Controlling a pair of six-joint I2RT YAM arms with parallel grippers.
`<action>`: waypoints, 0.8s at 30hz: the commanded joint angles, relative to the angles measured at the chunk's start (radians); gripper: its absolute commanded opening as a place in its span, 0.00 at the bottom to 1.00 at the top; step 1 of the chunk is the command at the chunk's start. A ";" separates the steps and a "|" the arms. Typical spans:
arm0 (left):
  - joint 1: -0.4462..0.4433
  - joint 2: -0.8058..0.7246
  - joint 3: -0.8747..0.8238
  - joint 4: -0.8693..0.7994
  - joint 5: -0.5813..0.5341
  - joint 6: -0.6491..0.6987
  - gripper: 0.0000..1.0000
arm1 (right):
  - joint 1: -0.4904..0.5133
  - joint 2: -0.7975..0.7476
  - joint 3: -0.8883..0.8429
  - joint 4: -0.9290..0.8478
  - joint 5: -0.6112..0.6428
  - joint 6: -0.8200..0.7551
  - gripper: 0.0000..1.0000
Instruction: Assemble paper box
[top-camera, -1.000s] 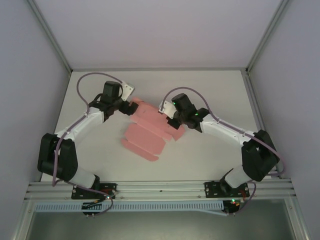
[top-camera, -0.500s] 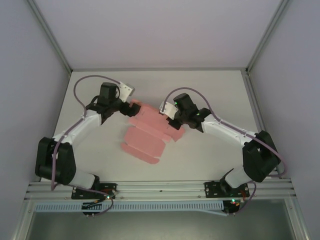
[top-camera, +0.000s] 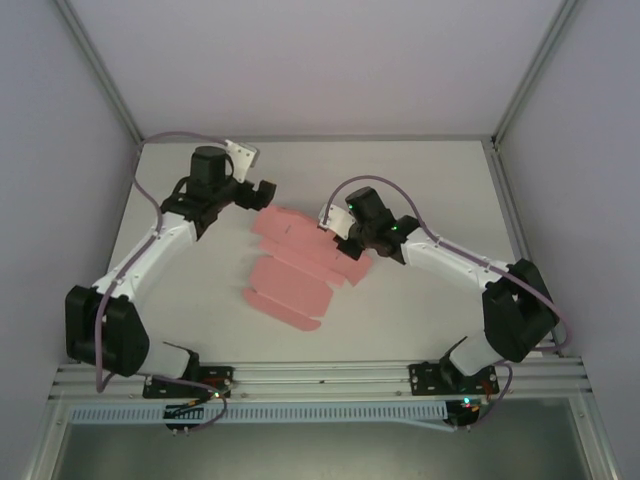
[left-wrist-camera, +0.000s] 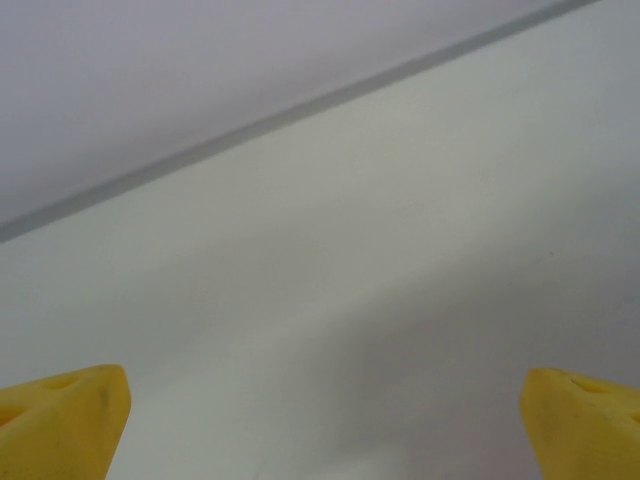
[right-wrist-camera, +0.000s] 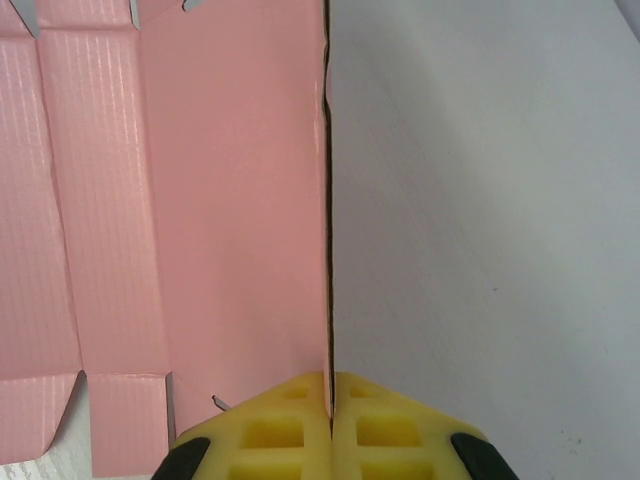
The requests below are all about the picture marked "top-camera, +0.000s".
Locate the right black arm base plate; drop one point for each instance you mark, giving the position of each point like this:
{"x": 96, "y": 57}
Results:
{"x": 425, "y": 377}

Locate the black electronics board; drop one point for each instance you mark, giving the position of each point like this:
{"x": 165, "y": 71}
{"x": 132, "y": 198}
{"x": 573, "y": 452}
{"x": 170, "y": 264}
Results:
{"x": 182, "y": 417}
{"x": 465, "y": 415}

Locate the aluminium frame post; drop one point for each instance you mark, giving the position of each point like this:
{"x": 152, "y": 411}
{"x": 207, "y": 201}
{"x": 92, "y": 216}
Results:
{"x": 534, "y": 75}
{"x": 102, "y": 75}

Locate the aluminium frame leg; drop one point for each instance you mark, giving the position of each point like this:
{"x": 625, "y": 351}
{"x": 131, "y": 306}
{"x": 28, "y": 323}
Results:
{"x": 45, "y": 440}
{"x": 597, "y": 440}

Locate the pink paper box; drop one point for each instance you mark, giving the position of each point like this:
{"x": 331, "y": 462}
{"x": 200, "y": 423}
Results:
{"x": 295, "y": 270}

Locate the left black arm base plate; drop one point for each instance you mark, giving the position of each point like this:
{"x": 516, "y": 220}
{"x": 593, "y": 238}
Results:
{"x": 220, "y": 375}

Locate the aluminium rail beam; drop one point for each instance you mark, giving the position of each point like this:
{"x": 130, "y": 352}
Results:
{"x": 325, "y": 375}

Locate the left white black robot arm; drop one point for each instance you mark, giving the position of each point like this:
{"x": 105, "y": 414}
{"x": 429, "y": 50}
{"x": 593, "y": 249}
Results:
{"x": 150, "y": 250}

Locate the aluminium side rail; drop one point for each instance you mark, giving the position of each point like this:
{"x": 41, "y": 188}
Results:
{"x": 510, "y": 200}

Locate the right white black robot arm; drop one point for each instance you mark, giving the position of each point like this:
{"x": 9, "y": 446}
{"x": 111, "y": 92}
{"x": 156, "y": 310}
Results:
{"x": 450, "y": 260}

